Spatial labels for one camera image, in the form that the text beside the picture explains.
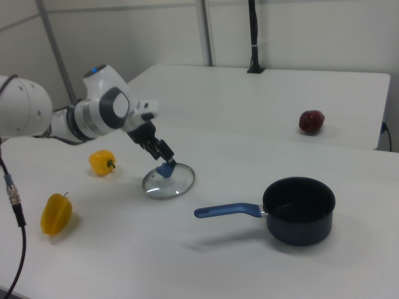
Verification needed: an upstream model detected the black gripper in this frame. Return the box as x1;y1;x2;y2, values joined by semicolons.
126;121;178;166

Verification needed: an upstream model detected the yellow starfruit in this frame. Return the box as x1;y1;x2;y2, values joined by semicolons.
40;191;74;236

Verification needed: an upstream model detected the yellow bell pepper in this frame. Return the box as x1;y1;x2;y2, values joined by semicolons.
88;149;117;178

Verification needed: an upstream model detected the black camera stand pole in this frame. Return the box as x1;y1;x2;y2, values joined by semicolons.
247;0;266;75

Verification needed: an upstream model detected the glass lid with blue knob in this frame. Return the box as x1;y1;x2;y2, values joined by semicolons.
142;162;196;201

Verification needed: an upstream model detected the black cable with metal connector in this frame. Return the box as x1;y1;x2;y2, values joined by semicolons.
0;74;28;299

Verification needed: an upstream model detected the black wall cable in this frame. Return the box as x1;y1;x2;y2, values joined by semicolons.
380;121;393;152

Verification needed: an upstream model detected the grey metal frame post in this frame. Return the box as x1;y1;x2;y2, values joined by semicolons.
196;0;216;67
35;0;78;106

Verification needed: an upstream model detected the dark saucepan with blue handle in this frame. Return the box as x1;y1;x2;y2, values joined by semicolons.
193;176;337;247

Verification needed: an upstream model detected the dark red apple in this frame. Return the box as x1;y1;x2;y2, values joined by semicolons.
299;109;326;135

